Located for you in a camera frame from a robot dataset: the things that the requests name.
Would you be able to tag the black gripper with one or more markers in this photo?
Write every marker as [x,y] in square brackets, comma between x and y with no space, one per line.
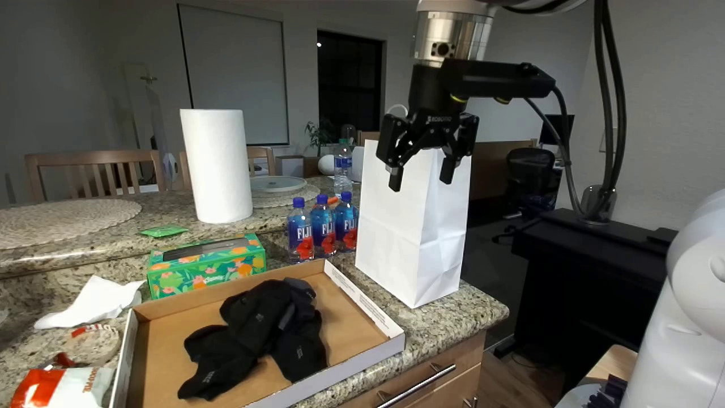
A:
[438,93]

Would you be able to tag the small black sock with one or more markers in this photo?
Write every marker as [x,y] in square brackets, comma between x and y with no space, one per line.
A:
[302,353]

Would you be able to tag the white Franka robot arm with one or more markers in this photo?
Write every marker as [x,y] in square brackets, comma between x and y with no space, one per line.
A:
[682,332]

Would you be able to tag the white paper bag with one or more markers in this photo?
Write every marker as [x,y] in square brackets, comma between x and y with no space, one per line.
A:
[410,240]

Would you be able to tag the green patterned tissue box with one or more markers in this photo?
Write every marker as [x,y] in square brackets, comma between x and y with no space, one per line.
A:
[204,268]

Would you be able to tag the brown wooden desk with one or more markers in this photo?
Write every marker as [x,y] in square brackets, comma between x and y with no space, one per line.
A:
[498,166]

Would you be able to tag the white round vase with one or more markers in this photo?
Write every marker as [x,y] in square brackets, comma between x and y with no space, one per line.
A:
[328,163]

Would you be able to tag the blue labelled water bottle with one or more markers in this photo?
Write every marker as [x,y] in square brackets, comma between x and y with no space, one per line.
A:
[323,227]
[300,234]
[348,222]

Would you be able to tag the dark window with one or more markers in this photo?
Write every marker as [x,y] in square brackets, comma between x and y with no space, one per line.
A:
[351,81]

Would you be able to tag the green houseplant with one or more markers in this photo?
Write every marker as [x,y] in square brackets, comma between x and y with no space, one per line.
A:
[318,136]

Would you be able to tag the black office chair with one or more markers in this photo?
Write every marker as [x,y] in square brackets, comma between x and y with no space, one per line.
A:
[531,177]

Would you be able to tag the dark computer monitor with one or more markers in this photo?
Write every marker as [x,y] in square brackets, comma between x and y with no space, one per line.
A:
[562,127]

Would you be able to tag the round white plate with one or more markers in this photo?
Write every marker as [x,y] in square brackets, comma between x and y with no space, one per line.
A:
[274,183]

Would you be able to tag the black digital piano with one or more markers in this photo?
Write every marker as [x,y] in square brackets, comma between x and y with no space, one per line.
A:
[590,279]

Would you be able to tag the white paper towel roll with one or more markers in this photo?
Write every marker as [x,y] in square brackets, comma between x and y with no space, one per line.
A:
[215,166]

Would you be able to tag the wooden counter cabinet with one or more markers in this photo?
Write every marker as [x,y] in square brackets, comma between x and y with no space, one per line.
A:
[422,376]

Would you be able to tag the flat green card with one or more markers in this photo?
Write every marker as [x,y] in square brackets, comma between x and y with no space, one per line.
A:
[161,231]

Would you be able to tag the light wooden stool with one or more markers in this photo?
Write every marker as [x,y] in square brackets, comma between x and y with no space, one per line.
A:
[613,364]

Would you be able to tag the white paper napkin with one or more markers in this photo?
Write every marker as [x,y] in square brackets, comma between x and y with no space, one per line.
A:
[94,298]

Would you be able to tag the crumpled clear plastic wrapper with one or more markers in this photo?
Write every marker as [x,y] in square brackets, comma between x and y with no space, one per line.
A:
[94,342]

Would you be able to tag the red and white package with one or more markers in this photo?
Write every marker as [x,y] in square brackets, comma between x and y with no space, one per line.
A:
[52,389]

